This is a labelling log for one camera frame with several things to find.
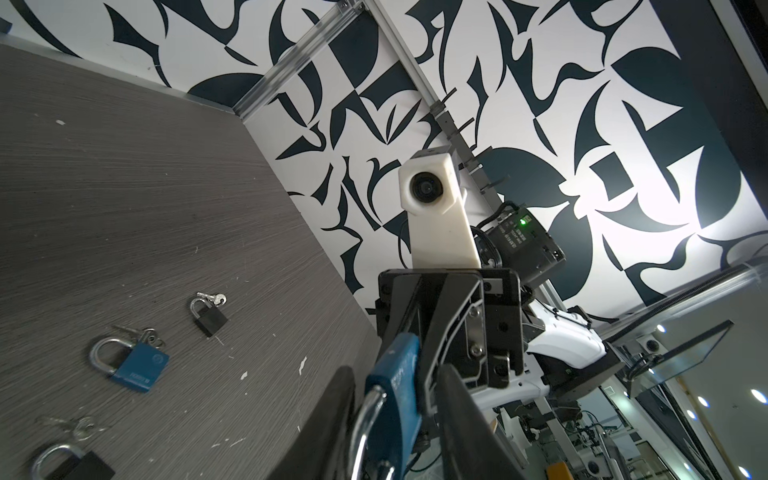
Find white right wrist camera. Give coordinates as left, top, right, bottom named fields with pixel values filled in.
left=398, top=146, right=481, bottom=269

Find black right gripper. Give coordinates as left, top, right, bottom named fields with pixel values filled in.
left=377, top=268, right=525, bottom=414

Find black padlock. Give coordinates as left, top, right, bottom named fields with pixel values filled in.
left=30, top=443, right=116, bottom=480

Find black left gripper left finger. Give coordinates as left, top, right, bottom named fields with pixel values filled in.
left=268, top=366, right=355, bottom=479

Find grey wall hook rail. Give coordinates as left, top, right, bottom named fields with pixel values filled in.
left=430, top=87, right=509, bottom=208

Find small black padlock locked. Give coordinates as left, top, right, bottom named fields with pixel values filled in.
left=189, top=298, right=228, bottom=337

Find blue padlock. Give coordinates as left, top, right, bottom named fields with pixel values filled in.
left=88, top=337, right=170, bottom=393
left=345, top=333, right=422, bottom=479

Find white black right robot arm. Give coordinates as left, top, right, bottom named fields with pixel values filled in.
left=366, top=203, right=733, bottom=422

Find silver keys of blue padlock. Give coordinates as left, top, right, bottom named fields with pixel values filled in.
left=114, top=325, right=165, bottom=349

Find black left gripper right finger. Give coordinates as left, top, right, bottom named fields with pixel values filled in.
left=435, top=365, right=525, bottom=479

